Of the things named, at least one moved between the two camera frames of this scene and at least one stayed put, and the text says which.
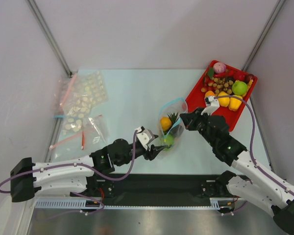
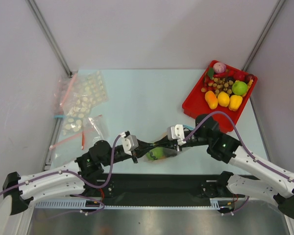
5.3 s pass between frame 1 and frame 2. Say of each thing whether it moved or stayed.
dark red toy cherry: stayed
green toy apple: stayed
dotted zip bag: stayed
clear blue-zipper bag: moved
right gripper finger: moved
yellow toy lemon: stayed
